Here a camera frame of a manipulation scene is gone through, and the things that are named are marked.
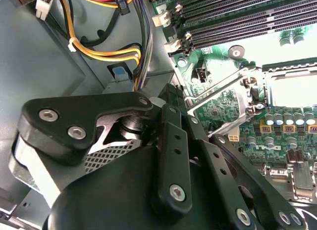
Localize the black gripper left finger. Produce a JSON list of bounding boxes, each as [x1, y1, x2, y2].
[[17, 83, 194, 219]]

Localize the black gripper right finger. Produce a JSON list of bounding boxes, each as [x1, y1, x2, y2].
[[173, 85, 308, 230]]

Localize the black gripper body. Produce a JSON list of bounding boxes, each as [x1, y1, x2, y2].
[[45, 142, 236, 230]]

